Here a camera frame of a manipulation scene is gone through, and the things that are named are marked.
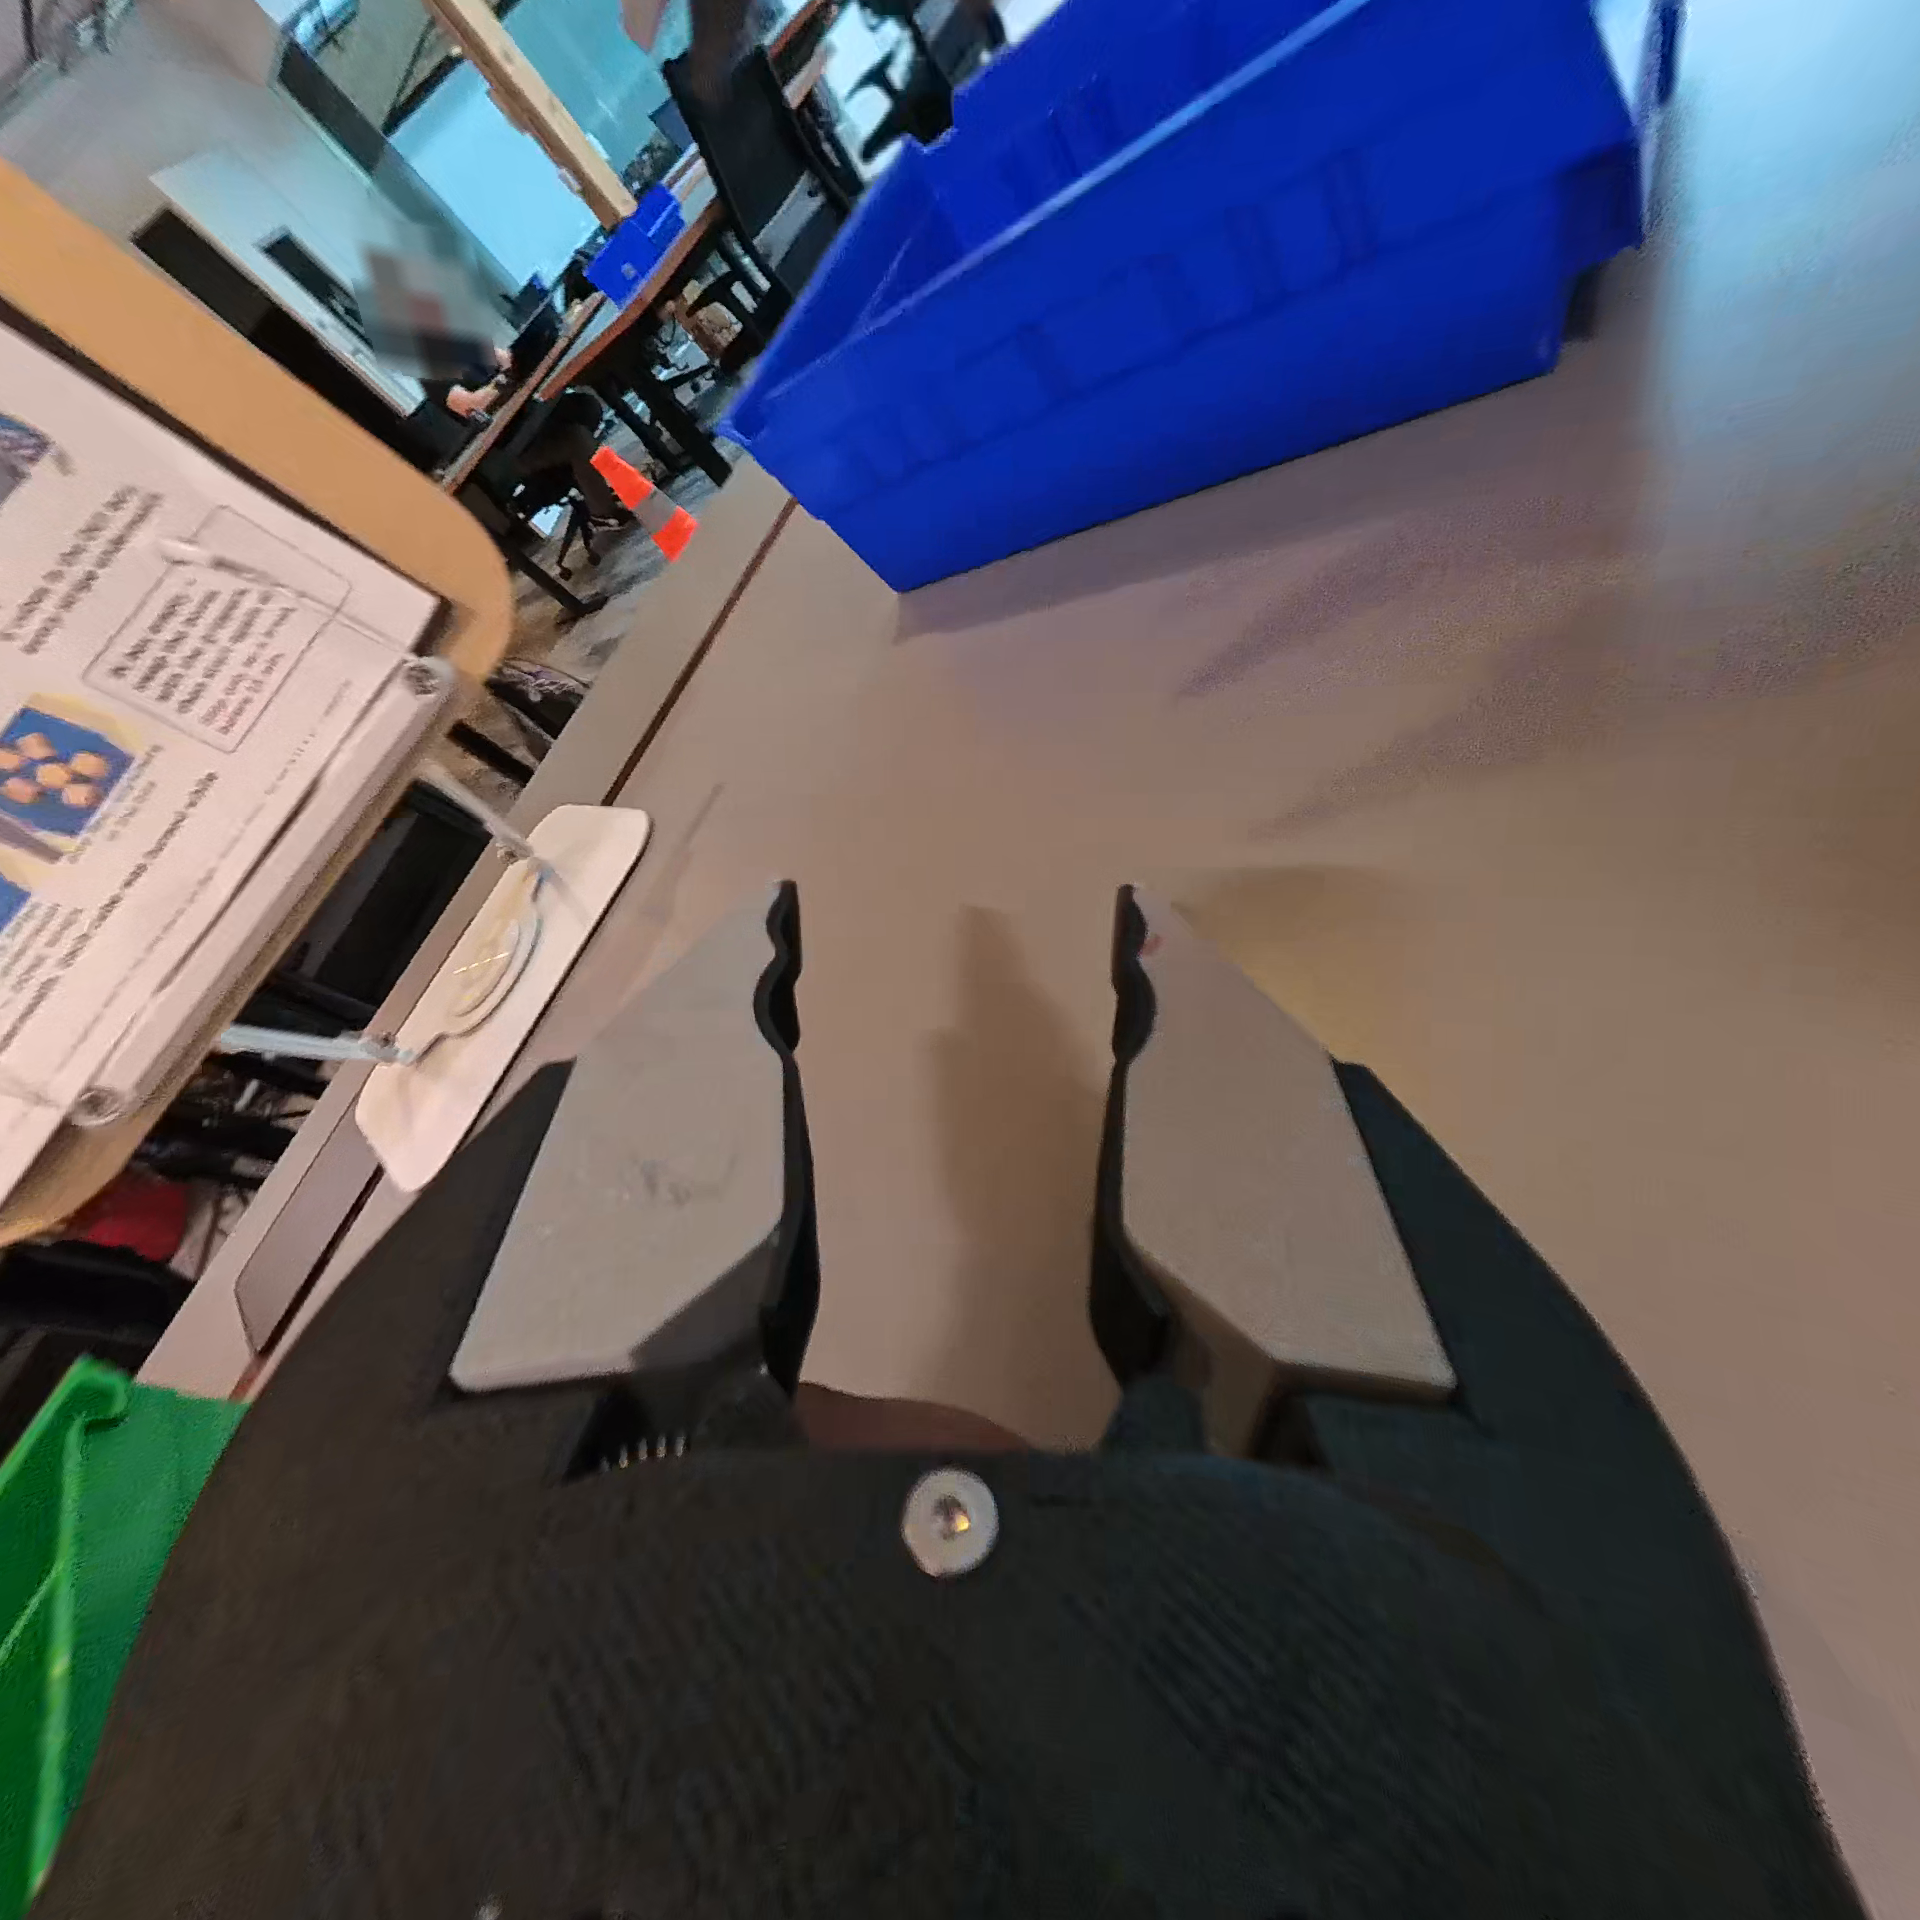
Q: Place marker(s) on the blue storage crate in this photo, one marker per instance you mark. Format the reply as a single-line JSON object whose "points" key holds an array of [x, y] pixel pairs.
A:
{"points": [[638, 250]]}

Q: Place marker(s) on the blue plastic bin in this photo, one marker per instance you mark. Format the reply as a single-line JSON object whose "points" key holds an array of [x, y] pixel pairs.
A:
{"points": [[1201, 300]]}

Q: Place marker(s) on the orange striped traffic cone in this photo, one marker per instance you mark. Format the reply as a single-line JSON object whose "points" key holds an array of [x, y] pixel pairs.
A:
{"points": [[645, 505]]}

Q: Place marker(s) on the instruction sheet on stand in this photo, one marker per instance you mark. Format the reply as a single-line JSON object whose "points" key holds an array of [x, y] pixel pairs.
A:
{"points": [[302, 452]]}

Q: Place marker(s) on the printed instruction sheet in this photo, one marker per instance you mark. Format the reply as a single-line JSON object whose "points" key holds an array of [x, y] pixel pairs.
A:
{"points": [[195, 749]]}

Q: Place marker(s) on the green plastic bin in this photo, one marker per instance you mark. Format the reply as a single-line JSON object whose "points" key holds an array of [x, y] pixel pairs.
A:
{"points": [[90, 1575]]}

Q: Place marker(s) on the brown background desk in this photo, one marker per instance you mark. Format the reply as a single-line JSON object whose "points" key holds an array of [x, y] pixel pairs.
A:
{"points": [[682, 420]]}

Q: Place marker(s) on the black office chair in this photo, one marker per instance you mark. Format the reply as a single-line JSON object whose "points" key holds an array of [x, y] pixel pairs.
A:
{"points": [[760, 152]]}

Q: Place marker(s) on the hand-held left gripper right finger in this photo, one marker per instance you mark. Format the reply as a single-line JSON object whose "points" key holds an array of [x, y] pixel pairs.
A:
{"points": [[1275, 1198]]}

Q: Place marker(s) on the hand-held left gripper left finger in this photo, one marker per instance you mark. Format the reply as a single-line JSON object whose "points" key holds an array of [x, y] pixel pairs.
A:
{"points": [[645, 1198]]}

